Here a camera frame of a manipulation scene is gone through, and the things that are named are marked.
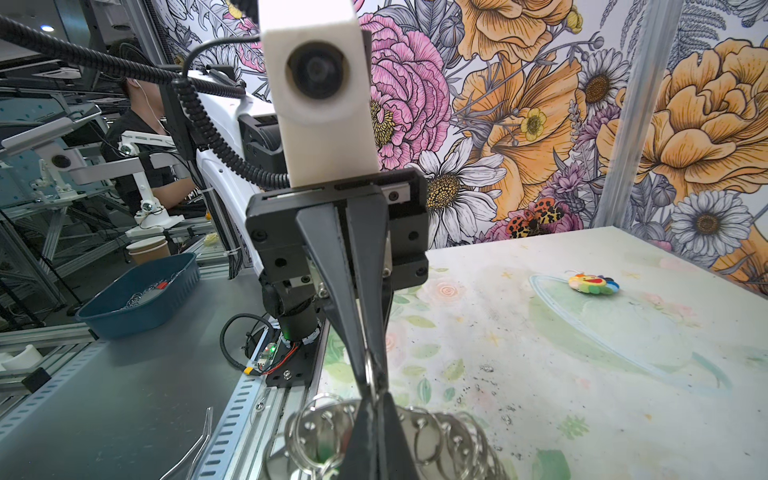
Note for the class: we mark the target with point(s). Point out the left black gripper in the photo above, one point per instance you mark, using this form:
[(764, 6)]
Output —
[(280, 224)]

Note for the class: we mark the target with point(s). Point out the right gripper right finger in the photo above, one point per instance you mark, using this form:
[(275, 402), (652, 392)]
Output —
[(395, 460)]

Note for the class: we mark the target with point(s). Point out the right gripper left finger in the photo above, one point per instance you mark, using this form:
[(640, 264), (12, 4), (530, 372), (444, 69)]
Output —
[(361, 458)]

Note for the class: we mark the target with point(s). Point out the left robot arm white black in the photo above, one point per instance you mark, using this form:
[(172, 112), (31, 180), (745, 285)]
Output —
[(249, 146)]

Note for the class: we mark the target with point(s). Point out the brown paper cup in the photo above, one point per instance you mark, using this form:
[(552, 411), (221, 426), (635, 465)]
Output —
[(149, 249)]

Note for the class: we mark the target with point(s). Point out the blue plastic bin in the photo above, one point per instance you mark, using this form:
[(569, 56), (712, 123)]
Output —
[(142, 299)]

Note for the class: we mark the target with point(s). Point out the colourful small toy ball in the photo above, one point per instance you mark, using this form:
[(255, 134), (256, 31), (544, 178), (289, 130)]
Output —
[(593, 284)]

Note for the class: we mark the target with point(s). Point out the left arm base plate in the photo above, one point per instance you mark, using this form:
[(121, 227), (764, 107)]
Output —
[(285, 364)]

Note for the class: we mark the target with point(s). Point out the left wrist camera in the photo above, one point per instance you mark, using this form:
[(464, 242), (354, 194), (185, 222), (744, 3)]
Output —
[(319, 77)]

